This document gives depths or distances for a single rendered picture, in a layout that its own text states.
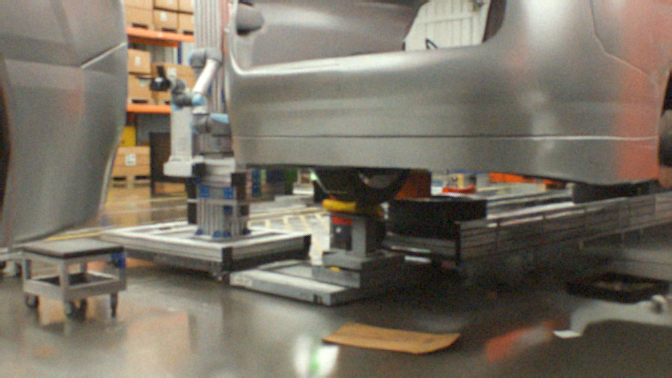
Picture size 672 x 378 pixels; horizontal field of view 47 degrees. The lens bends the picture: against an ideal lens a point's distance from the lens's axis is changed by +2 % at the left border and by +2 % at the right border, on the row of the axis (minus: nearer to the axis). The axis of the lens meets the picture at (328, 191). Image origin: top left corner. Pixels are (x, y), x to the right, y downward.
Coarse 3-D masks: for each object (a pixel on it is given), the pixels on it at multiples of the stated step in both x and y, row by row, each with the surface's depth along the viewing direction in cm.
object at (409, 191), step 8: (408, 176) 463; (416, 176) 459; (424, 176) 464; (432, 176) 470; (408, 184) 463; (416, 184) 459; (424, 184) 465; (400, 192) 468; (408, 192) 464; (416, 192) 459; (424, 192) 465
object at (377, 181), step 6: (354, 168) 407; (402, 168) 438; (390, 174) 439; (396, 174) 436; (360, 180) 411; (366, 180) 445; (372, 180) 443; (378, 180) 440; (384, 180) 437; (390, 180) 434; (366, 186) 415; (372, 186) 433; (378, 186) 431; (384, 186) 428; (390, 186) 430
